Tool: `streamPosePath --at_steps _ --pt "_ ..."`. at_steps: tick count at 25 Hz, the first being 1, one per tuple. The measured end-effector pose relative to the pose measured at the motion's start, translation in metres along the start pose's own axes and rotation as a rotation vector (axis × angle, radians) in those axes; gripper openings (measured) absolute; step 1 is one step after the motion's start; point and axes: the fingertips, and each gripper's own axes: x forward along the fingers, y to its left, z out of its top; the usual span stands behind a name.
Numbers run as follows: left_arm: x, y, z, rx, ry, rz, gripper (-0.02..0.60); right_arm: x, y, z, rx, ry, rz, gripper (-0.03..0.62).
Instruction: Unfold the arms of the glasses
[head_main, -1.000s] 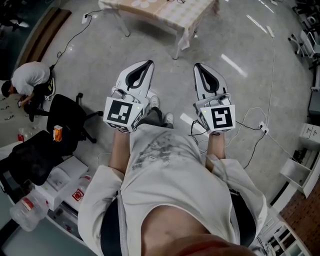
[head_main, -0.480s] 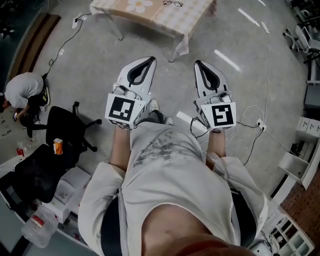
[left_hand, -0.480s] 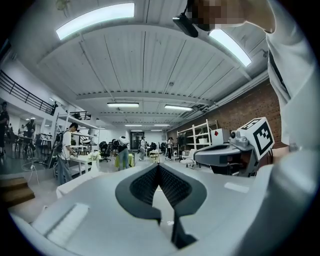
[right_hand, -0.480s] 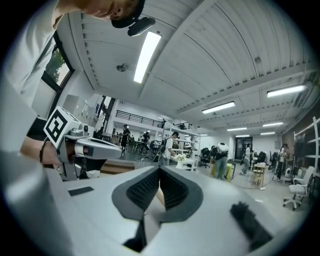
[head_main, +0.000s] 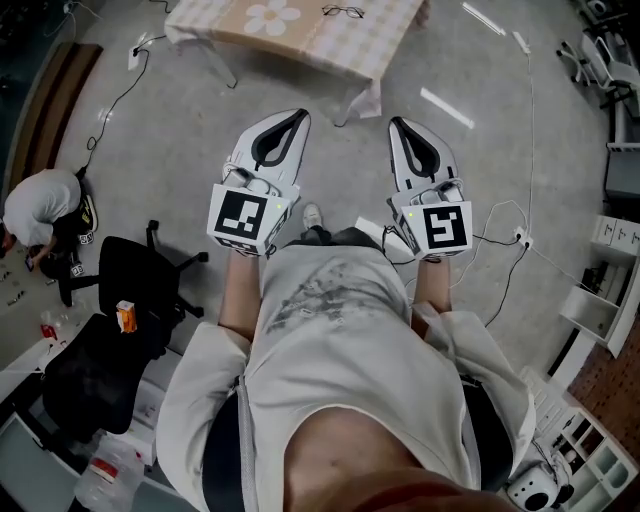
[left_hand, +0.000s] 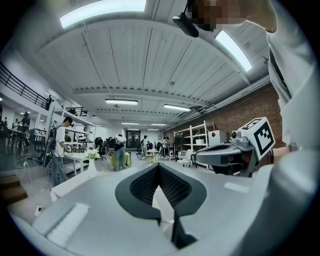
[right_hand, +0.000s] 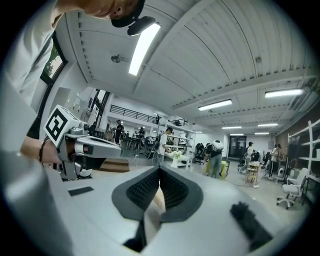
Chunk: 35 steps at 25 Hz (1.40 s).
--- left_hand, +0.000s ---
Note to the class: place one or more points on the white vase with flowers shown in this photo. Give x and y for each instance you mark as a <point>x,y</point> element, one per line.
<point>92,162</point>

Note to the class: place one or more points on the white power strip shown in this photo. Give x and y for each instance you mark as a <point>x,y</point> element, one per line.
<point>39,211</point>

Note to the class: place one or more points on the person's head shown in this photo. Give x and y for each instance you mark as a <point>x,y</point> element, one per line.
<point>225,12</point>

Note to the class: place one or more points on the black metal railing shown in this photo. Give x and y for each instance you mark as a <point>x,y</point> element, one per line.
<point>20,87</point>

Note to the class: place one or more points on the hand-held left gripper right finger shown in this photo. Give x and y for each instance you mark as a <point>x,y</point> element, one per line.
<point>220,200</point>

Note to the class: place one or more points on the white work table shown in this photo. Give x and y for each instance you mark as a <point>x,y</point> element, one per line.
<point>77,157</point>

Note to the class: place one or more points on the yellow-green table cloth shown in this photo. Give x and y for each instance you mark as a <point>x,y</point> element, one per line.
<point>127,158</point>

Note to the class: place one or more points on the long ceiling light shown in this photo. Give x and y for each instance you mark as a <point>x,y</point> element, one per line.
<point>121,102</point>
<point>177,107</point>

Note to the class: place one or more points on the white low table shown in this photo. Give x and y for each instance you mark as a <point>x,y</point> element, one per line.
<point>67,187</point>

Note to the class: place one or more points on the person's right forearm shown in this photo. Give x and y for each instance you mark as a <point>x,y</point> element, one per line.
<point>281,155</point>

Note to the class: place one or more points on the white metal shelf rack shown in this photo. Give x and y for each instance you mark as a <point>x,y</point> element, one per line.
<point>191,140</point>

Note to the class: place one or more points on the large ceiling light panel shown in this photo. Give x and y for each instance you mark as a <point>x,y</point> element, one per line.
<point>100,11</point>
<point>233,50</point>

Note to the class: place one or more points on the wooden steps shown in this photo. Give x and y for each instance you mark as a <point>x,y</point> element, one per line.
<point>11,190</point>

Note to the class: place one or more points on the person's white shirt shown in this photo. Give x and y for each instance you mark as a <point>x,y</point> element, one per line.
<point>292,100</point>

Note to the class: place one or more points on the black head-worn camera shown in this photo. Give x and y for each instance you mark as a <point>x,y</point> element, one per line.
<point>186,23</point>

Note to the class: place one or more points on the white chair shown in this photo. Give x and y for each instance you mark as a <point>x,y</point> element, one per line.
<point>186,156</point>

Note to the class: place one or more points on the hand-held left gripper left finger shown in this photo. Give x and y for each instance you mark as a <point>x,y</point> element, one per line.
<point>90,225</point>

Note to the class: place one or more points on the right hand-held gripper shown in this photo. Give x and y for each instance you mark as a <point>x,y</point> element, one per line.
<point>260,137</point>

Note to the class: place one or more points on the wooden stool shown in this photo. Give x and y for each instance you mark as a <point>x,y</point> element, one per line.
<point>152,156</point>

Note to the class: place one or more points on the black double door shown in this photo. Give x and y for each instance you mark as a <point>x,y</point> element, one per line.
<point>133,138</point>

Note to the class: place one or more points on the white wall shelf rack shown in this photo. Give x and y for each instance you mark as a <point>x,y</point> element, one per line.
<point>80,122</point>

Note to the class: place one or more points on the white box with red diamond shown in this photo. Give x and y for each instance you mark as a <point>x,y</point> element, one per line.
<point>217,138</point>

